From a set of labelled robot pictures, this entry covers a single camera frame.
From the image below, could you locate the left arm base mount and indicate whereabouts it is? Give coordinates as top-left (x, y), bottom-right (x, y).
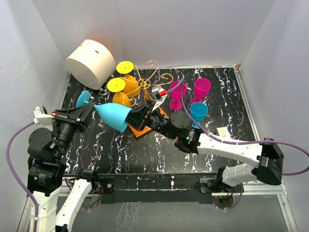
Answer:
top-left (64, 169), bottom-right (115, 196)

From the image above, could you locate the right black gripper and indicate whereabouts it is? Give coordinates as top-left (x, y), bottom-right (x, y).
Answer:
top-left (119, 101), bottom-right (177, 141)

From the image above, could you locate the white cylindrical container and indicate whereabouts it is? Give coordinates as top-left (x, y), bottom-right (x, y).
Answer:
top-left (66, 39), bottom-right (116, 90)

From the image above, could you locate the yellow wine glass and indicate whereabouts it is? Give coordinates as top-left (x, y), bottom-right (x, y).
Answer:
top-left (116, 61), bottom-right (140, 98)
top-left (107, 77), bottom-right (131, 107)

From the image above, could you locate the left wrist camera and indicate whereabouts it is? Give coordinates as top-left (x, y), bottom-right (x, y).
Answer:
top-left (33, 105), bottom-right (54, 126)

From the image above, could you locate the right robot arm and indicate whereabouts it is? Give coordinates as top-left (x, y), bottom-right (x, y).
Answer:
top-left (126, 101), bottom-right (284, 193)

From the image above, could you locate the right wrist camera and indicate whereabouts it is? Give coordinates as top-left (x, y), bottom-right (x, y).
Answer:
top-left (152, 85), bottom-right (167, 111)

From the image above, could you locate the gold wire wine glass rack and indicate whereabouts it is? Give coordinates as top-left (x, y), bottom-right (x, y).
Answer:
top-left (129, 60), bottom-right (174, 106)

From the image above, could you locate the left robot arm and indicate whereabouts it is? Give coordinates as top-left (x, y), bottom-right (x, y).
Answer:
top-left (27, 103), bottom-right (100, 232)

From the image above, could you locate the magenta wine glass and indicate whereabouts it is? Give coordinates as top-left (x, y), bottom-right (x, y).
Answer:
top-left (169, 81), bottom-right (187, 111)
top-left (191, 78), bottom-right (211, 104)

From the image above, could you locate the blue wine glass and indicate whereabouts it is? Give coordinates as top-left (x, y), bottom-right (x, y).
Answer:
top-left (76, 90), bottom-right (134, 133)
top-left (190, 102), bottom-right (208, 129)

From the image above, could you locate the aluminium table frame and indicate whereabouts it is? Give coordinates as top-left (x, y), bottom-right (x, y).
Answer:
top-left (18, 64), bottom-right (300, 232)

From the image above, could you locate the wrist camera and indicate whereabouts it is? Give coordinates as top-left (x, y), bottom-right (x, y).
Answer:
top-left (152, 85), bottom-right (167, 111)
top-left (33, 105), bottom-right (54, 126)

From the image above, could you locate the small white box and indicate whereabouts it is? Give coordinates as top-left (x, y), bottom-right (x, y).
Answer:
top-left (216, 127), bottom-right (231, 138)

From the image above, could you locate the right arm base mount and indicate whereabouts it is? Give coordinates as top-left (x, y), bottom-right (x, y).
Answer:
top-left (195, 177), bottom-right (241, 197)

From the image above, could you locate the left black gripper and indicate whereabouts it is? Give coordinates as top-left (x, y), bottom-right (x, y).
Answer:
top-left (51, 100), bottom-right (94, 159)

